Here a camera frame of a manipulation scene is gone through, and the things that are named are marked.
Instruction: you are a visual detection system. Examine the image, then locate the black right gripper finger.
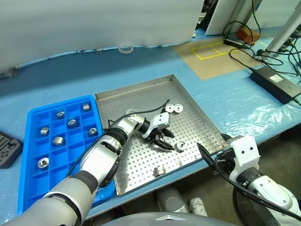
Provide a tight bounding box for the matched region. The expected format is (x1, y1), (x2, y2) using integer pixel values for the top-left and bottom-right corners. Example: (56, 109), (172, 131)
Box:
(196, 142), (216, 167)
(220, 133), (232, 145)

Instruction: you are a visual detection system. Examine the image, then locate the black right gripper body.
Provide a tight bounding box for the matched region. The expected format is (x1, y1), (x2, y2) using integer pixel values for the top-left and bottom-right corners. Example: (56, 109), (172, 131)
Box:
(212, 150), (236, 173)

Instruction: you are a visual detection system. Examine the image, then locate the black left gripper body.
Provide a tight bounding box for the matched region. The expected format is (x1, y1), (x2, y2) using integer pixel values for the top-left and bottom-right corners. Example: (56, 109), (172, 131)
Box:
(150, 128), (166, 145)

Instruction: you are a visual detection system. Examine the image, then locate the perforated steel tray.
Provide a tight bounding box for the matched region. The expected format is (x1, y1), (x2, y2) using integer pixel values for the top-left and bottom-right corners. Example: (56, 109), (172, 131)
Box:
(95, 74), (228, 196)

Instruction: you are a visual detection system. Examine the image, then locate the blue plastic compartment tray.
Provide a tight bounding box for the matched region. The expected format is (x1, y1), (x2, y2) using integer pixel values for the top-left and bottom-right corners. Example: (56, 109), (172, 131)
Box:
(17, 95), (118, 216)

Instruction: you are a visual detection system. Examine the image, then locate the grey rounded cover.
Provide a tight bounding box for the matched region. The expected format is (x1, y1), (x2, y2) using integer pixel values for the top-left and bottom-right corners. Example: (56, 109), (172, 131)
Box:
(154, 188), (191, 214)

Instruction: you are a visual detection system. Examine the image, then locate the brown cardboard mat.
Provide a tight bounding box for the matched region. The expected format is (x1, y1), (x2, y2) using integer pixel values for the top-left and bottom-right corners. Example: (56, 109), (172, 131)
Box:
(174, 40), (261, 81)

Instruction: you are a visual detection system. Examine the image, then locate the black power adapter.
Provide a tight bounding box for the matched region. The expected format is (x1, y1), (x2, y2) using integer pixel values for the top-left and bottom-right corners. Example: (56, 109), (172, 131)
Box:
(249, 65), (301, 105)

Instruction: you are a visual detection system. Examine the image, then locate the grey robot torso cover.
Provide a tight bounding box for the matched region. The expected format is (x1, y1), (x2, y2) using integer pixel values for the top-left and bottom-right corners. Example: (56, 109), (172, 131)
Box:
(89, 211), (236, 226)

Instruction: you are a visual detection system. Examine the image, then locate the white tape roll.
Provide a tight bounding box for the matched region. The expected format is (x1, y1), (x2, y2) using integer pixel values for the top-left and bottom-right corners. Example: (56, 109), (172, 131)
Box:
(118, 44), (134, 55)

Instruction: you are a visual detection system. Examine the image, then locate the black power strip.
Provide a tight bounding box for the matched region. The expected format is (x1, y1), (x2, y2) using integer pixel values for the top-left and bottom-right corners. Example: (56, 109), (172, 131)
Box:
(222, 38), (252, 49)

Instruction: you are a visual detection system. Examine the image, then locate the orange brown box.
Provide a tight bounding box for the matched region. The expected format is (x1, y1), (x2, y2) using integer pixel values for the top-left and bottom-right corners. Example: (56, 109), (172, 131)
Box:
(237, 27), (261, 43)

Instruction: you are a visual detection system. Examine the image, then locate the white panel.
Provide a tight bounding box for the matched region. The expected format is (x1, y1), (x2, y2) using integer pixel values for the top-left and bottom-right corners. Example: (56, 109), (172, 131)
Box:
(204, 0), (253, 36)

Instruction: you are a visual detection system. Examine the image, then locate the white foam sheet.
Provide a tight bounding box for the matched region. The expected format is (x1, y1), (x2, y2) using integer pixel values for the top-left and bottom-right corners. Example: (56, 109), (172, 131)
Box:
(0, 0), (204, 71)

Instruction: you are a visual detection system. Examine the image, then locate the black handheld controller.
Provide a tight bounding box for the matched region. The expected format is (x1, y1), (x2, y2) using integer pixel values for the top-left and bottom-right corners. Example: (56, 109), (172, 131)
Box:
(0, 130), (24, 169)

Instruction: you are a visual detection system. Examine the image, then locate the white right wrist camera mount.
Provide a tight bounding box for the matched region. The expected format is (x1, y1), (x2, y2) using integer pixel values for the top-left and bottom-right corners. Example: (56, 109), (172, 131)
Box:
(225, 135), (261, 182)

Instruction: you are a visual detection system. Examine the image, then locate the black adapter cable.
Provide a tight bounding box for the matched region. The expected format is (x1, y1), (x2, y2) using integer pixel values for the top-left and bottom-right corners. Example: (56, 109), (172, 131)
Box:
(228, 48), (256, 71)

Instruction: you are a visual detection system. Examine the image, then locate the black power strip cable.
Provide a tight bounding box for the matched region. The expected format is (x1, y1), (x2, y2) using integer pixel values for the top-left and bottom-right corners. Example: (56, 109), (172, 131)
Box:
(222, 21), (254, 45)

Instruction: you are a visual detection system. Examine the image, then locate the aluminium frame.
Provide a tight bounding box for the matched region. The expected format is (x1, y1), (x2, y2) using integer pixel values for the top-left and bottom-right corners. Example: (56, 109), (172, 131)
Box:
(265, 0), (301, 54)

